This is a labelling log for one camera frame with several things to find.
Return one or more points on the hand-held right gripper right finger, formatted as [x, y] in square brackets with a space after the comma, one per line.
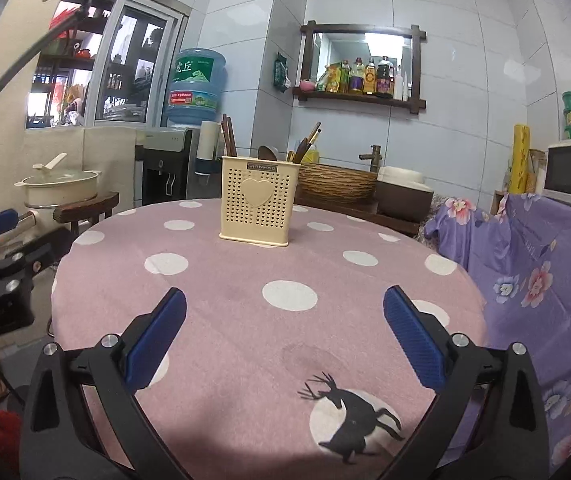
[415, 340]

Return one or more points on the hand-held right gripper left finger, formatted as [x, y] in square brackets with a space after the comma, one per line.
[158, 340]

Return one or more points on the cream plastic utensil holder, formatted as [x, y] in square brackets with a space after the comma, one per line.
[258, 220]

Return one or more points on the small metal spoon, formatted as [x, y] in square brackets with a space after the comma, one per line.
[267, 152]

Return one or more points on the brown wooden spoon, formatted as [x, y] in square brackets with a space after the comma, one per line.
[300, 152]

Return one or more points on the dark wooden chair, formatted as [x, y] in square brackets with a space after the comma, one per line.
[85, 207]

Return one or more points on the cream cooking pot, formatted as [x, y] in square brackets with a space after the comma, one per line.
[60, 187]

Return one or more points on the cream ladle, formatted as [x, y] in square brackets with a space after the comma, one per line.
[50, 162]

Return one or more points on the pink polka dot tablecloth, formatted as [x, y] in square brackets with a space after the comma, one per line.
[265, 335]

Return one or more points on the beige cloth cover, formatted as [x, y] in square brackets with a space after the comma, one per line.
[105, 160]

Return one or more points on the brown and cream rice cooker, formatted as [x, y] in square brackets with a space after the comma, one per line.
[403, 200]

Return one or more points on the dark wooden vanity table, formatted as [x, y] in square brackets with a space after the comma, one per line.
[355, 212]

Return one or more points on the purple floral cloth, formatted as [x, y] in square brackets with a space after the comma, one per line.
[540, 270]

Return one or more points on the water dispenser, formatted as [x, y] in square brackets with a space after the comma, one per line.
[165, 170]

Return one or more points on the wooden box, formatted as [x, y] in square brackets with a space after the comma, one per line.
[500, 202]

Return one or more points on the woven pattern sink basin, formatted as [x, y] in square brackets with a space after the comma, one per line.
[338, 185]

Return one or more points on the teal cup holder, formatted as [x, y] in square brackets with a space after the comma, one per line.
[205, 167]

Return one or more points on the bronze faucet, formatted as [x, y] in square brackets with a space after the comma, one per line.
[374, 157]

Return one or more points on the white paper cup tube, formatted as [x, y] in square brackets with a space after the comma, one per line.
[209, 140]

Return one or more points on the yellow roll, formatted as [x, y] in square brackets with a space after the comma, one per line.
[520, 160]

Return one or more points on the sliding window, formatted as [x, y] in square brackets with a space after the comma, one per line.
[125, 60]

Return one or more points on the glass jar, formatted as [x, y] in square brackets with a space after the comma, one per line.
[536, 167]

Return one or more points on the yellow soap dispenser bottle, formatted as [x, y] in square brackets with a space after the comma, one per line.
[314, 154]

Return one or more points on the blue water bottle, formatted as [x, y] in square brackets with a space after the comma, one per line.
[195, 85]

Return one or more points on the white plastic bottle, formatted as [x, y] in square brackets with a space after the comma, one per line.
[398, 83]
[406, 87]

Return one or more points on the dark soy sauce bottle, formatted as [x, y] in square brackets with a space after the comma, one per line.
[384, 77]

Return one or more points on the amber sauce bottle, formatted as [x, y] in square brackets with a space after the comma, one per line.
[370, 76]

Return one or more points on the clear oil bottle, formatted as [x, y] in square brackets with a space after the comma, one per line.
[357, 76]

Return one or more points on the green label bottle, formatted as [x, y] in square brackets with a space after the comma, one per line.
[345, 76]

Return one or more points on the yellow seasoning packet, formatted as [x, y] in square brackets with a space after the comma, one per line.
[332, 78]

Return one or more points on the pink bowl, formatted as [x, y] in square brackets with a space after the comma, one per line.
[307, 85]

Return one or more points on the wooden framed mirror shelf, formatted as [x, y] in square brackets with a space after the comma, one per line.
[345, 45]

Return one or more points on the green wall packet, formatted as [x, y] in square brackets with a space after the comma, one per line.
[283, 72]

